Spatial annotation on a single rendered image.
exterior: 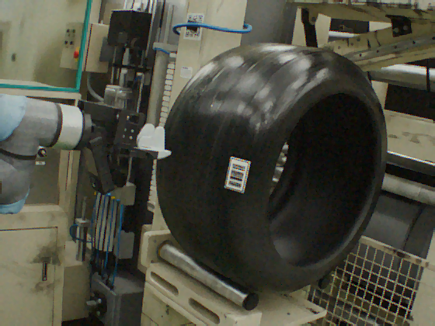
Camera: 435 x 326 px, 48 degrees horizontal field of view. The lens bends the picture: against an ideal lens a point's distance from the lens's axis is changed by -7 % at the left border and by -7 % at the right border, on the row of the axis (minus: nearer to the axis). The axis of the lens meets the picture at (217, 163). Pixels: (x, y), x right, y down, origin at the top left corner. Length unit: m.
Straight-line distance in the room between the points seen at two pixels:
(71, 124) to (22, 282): 0.94
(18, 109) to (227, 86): 0.46
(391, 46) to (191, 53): 0.56
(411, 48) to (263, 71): 0.53
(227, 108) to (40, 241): 0.86
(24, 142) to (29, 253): 0.88
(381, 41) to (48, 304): 1.34
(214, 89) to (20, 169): 0.46
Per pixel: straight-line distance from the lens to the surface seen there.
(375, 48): 1.52
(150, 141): 0.95
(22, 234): 1.64
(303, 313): 1.43
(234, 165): 0.99
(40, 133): 0.83
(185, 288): 1.31
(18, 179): 0.84
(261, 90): 1.03
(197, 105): 1.10
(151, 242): 1.39
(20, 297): 1.73
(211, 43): 1.41
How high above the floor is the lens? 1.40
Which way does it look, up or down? 10 degrees down
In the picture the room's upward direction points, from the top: 9 degrees clockwise
